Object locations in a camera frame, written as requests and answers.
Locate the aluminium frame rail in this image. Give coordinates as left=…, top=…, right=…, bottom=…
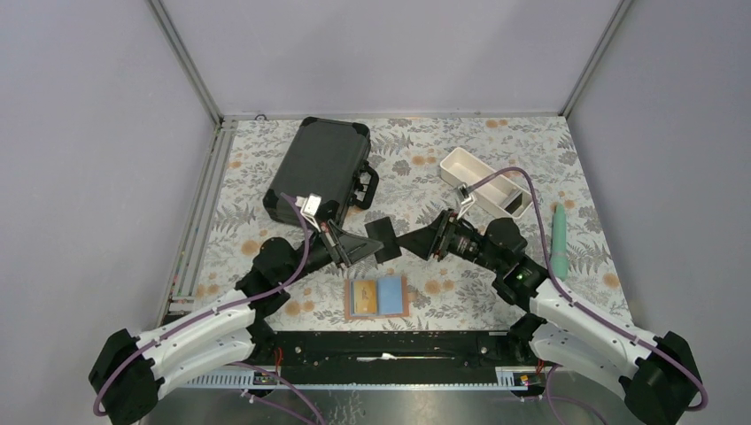
left=148, top=1, right=237, bottom=324

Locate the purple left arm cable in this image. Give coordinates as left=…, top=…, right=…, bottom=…
left=92, top=192, right=315, bottom=418

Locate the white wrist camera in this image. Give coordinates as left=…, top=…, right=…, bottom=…
left=296, top=194, right=321, bottom=218
left=456, top=184, right=476, bottom=206

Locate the black credit card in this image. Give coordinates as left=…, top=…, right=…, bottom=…
left=365, top=217, right=402, bottom=264

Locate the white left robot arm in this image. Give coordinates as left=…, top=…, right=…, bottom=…
left=89, top=221, right=383, bottom=424

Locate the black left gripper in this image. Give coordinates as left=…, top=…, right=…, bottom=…
left=280, top=220, right=384, bottom=287

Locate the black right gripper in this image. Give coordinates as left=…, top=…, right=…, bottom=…
left=394, top=208, right=505, bottom=274

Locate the white rectangular plastic tray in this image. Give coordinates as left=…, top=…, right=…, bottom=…
left=438, top=146, right=535, bottom=221

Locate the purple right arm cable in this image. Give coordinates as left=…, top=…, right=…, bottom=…
left=463, top=166, right=710, bottom=412

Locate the floral patterned table mat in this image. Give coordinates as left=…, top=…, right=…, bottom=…
left=194, top=117, right=631, bottom=330

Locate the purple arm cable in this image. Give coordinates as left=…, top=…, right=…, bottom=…
left=463, top=166, right=710, bottom=412
left=92, top=192, right=315, bottom=418

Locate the black hard carrying case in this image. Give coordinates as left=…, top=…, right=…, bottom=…
left=262, top=117, right=379, bottom=226

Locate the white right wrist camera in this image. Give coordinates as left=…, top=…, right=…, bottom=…
left=456, top=184, right=476, bottom=206

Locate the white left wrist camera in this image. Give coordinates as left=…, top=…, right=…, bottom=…
left=296, top=194, right=321, bottom=218

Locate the black card in tray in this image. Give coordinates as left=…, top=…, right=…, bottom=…
left=502, top=193, right=523, bottom=214

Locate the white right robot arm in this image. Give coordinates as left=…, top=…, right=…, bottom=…
left=396, top=210, right=708, bottom=424

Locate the mint green cylindrical tube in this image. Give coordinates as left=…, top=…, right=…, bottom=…
left=550, top=204, right=569, bottom=281

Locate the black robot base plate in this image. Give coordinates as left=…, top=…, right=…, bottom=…
left=158, top=313, right=568, bottom=385

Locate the perforated metal cable tray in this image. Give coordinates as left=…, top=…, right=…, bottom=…
left=182, top=367, right=548, bottom=391

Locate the gold credit card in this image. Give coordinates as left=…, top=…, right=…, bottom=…
left=351, top=281, right=378, bottom=315

